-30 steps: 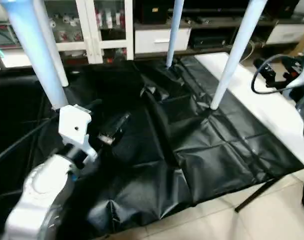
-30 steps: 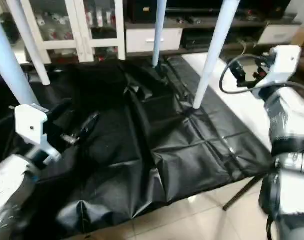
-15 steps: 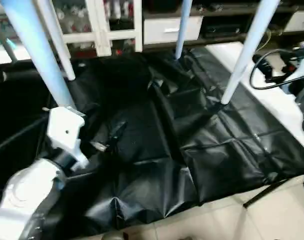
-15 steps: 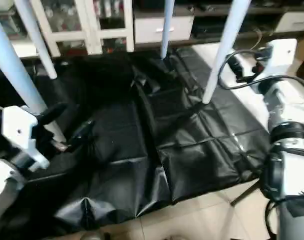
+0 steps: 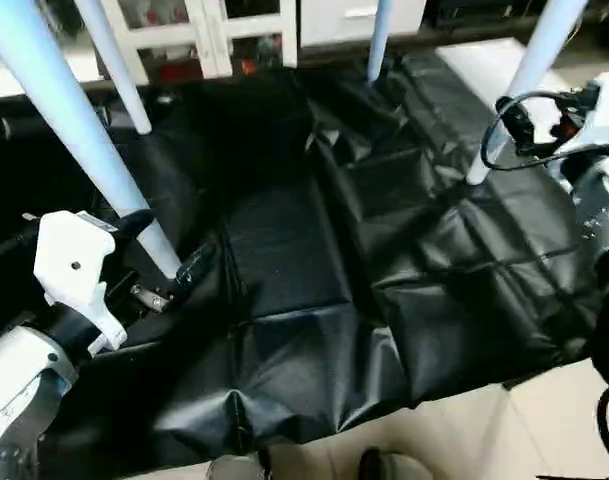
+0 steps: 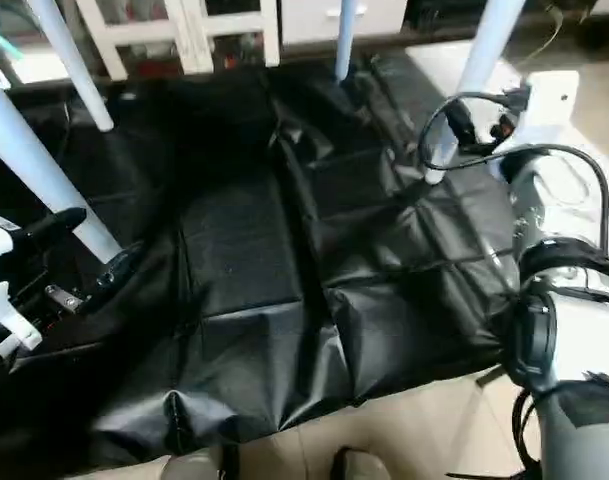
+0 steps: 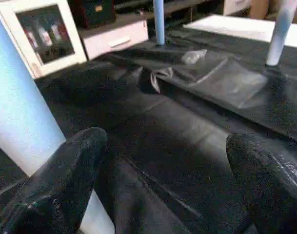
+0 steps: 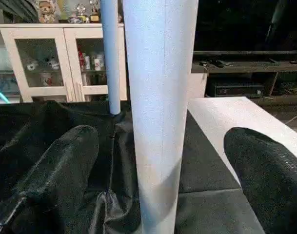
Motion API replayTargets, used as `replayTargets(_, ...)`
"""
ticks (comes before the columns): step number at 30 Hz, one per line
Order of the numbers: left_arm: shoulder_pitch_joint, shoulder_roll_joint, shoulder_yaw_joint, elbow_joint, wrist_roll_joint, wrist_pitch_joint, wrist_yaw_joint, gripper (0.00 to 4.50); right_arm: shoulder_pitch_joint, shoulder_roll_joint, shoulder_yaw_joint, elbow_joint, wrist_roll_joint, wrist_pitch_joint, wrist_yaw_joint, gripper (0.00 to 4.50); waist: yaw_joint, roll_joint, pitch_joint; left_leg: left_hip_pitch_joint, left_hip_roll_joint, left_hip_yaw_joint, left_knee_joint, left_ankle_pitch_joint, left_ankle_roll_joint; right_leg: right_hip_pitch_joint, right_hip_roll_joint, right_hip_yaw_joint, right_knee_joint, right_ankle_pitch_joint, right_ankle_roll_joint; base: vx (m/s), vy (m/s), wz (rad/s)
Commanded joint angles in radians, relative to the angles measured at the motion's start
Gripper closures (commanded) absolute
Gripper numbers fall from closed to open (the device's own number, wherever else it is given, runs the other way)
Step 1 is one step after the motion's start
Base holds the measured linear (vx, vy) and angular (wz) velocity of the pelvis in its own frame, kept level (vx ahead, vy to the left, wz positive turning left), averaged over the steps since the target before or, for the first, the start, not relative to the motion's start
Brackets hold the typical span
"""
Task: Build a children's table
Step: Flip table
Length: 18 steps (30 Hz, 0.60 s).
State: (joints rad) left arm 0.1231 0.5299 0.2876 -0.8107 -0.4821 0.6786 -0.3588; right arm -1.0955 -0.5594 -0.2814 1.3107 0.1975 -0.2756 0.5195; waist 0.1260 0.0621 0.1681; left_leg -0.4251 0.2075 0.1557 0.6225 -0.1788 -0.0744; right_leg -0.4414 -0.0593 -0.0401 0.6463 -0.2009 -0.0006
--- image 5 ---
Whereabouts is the white sheet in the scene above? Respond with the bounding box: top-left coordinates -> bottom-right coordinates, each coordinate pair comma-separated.
434,38 -> 585,121

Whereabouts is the black work mat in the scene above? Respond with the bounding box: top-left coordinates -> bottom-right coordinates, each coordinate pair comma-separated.
0,45 -> 609,471

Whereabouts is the white glass-door cabinet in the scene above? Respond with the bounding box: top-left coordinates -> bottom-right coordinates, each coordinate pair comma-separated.
99,0 -> 300,81

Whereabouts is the white low drawer unit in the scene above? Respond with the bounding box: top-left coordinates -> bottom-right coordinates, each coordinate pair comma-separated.
299,0 -> 425,46

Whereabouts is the dark robot right foot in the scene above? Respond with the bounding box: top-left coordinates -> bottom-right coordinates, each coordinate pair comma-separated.
356,448 -> 425,480

